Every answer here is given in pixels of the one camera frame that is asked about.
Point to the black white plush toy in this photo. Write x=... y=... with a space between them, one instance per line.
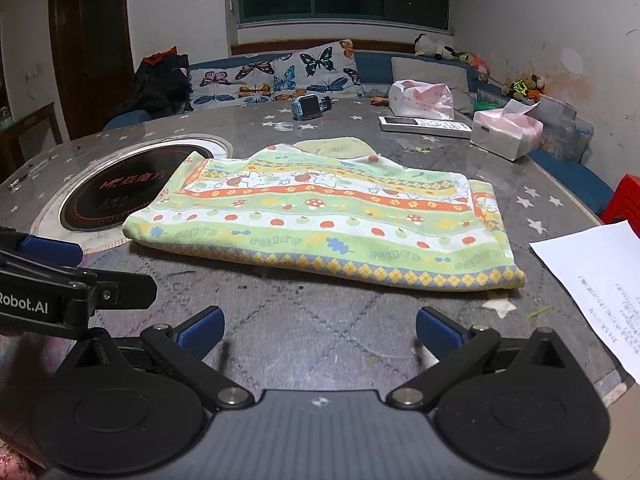
x=430 y=46

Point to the pale yellow cloth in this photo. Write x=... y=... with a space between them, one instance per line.
x=330 y=147

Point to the green ball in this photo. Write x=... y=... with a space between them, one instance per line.
x=487 y=106

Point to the colourful plush toy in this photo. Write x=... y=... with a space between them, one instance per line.
x=475 y=62

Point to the red plastic stool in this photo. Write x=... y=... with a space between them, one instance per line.
x=625 y=205

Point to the white remote control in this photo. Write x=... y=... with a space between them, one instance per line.
x=415 y=126

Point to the person's fuzzy clothing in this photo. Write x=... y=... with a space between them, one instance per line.
x=20 y=385

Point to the white pink plastic bag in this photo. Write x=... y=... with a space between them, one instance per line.
x=420 y=100

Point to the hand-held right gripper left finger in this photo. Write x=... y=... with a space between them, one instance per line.
x=200 y=333

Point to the pen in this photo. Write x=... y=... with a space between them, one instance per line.
x=20 y=180

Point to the butterfly print cushion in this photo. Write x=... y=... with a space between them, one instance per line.
x=280 y=72

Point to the grey star table cover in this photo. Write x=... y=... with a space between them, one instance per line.
x=310 y=320

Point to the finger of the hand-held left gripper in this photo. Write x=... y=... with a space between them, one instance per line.
x=50 y=251
x=125 y=291

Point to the green patterned child's shirt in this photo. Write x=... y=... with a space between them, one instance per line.
x=325 y=220

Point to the brown plush bear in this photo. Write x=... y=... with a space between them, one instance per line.
x=522 y=87

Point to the pink tissue pack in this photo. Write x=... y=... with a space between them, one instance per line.
x=500 y=135

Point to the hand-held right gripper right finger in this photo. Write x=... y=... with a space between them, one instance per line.
x=440 y=333

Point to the small orange toy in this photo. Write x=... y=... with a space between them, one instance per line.
x=380 y=101

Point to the clear plastic box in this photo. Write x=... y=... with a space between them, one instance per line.
x=565 y=130

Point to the wooden side table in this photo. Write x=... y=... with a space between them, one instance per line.
x=35 y=130

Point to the built-in induction cooktop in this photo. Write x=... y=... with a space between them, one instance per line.
x=110 y=185

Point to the white paper sheet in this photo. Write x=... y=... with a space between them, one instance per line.
x=600 y=280

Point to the dark wooden door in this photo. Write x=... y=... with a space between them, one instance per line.
x=90 y=50

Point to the grey pillow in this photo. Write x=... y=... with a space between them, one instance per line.
x=402 y=67

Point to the blue smartwatch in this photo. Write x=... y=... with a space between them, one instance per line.
x=310 y=107

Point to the dark jacket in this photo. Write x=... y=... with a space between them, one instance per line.
x=155 y=85

